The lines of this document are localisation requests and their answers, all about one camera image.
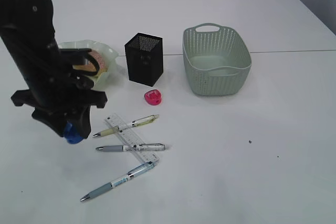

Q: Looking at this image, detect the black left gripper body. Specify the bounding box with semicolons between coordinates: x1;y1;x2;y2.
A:
10;40;107;118

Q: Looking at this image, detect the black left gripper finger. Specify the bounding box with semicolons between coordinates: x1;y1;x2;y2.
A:
32;107;67;137
70;105;91;138

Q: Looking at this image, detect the blue pencil sharpener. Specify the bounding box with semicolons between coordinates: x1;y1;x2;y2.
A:
63;122;83;144

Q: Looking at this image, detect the golden bread roll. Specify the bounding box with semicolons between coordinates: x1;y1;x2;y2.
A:
73;50;107;77

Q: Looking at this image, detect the clear plastic ruler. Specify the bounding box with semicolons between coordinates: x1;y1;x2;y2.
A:
104;114;160;164

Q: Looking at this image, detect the blue grey grip pen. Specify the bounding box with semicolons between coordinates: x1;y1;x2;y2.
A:
80;161;158;202

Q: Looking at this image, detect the pink pencil sharpener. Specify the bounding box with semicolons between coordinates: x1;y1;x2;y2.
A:
144;89;162;105

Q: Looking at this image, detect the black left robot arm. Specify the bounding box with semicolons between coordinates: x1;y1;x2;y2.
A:
1;0;107;144

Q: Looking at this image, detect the cream grip pen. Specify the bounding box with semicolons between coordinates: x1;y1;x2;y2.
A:
92;114;159;138

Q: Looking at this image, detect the pale green wavy plate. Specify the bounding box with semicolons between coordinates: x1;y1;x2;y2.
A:
58;40;119;91

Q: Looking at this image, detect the black mesh pen holder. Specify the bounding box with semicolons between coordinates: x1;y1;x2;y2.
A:
124;33;163;87

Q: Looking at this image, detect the green plastic woven basket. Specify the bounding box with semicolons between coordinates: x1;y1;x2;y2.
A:
182;23;251;96

